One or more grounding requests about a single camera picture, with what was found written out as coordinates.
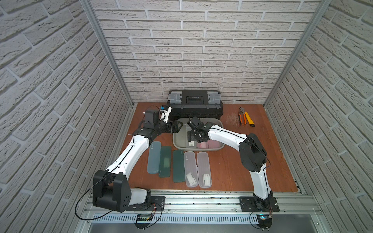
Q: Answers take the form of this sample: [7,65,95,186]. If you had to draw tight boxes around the plain pink pencil case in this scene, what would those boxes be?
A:
[207,139,220,149]

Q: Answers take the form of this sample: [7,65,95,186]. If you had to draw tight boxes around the clear pencil case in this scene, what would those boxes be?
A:
[197,152,212,188]
[184,151,199,187]

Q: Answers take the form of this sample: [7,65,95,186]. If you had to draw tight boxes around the pink pencil case with label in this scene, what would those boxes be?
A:
[198,142,209,149]

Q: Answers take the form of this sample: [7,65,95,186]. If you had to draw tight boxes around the clear rectangular pencil case barcode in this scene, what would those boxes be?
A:
[186,141,198,149]

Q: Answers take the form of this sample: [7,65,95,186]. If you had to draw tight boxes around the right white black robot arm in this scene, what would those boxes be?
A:
[187,117,273,211]

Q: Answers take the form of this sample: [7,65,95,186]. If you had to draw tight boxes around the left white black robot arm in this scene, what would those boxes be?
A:
[92,105,183,213]

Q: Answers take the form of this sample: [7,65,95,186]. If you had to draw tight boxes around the grey plastic storage tray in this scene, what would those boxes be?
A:
[173,118,225,151]

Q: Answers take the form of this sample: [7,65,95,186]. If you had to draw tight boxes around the grey-blue pencil case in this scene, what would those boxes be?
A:
[147,141,161,174]

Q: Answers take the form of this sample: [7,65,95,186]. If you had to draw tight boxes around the dark green translucent pencil case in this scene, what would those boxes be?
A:
[158,146,172,178]

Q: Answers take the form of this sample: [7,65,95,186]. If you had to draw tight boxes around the dark green flat pencil case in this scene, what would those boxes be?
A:
[173,150,185,183]

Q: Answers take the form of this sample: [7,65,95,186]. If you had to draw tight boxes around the black plastic toolbox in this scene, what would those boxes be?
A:
[167,90,223,120]

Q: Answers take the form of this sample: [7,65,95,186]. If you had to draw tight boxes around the yellow utility knife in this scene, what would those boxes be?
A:
[244,112,255,127]

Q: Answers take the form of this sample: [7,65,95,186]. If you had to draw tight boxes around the left controller board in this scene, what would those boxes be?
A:
[135,214,154,230]

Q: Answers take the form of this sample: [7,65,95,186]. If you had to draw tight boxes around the controller board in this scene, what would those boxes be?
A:
[256,215,273,230]
[135,214,154,230]

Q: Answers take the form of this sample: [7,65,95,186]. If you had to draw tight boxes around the right controller board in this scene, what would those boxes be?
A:
[256,215,273,230]

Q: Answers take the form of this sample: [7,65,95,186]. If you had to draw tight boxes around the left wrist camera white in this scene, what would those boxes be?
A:
[160,105,172,123]

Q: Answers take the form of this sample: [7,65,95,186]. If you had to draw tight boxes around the orange handled pliers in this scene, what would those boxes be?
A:
[238,107,247,125]

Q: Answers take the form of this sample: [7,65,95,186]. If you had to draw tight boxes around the aluminium rail frame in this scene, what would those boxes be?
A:
[75,190,331,233]

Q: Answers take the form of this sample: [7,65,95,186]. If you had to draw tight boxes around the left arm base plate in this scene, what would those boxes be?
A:
[126,196,166,213]

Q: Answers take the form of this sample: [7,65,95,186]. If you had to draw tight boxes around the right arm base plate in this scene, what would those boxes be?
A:
[239,196,280,213]

